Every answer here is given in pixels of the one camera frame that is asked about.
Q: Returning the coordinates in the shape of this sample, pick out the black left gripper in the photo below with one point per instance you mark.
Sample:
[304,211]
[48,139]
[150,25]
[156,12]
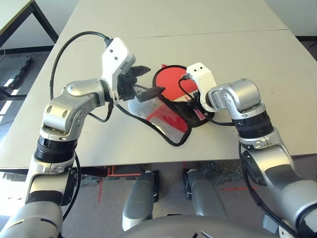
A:
[126,86]

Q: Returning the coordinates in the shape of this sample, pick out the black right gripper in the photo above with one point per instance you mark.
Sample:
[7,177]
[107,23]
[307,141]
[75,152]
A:
[196,101]

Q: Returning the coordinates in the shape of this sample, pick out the red ping-pong paddle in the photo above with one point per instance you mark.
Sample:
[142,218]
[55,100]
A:
[168,84]

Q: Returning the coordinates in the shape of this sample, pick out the red black paddle case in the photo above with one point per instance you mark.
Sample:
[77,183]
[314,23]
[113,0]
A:
[173,126]

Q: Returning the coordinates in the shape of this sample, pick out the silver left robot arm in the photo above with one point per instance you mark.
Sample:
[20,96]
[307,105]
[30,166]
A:
[64,109]

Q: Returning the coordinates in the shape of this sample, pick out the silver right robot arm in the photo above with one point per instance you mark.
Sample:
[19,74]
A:
[247,96]

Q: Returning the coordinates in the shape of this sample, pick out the grey speckled foam mat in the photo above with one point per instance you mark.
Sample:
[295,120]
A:
[223,172]

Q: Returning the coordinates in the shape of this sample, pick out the grey robot right leg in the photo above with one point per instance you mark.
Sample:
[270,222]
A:
[205,196]

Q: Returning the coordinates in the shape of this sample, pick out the grey robot leg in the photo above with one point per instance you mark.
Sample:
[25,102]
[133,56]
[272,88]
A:
[138,198]
[205,196]

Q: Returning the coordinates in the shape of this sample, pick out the grey puzzle foam mat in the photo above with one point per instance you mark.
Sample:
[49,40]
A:
[91,179]

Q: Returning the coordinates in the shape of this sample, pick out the grey robot left leg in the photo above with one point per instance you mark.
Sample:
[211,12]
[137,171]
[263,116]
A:
[138,198]

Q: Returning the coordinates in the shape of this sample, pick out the grey robot torso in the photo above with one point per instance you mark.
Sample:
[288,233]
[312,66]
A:
[198,228]

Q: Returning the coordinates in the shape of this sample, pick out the black foam floor mat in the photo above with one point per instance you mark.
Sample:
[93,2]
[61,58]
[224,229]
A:
[15,69]

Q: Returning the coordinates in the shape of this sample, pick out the small grey box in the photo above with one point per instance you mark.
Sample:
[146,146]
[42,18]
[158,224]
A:
[270,223]

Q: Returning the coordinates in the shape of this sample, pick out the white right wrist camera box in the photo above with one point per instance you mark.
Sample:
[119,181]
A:
[205,77]

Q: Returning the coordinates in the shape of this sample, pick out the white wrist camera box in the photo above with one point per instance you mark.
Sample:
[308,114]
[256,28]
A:
[205,77]
[116,54]

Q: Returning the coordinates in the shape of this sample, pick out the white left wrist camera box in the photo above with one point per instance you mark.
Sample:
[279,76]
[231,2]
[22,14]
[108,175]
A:
[116,54]

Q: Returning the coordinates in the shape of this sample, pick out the black metal table frame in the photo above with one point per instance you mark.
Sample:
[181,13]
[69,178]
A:
[47,27]

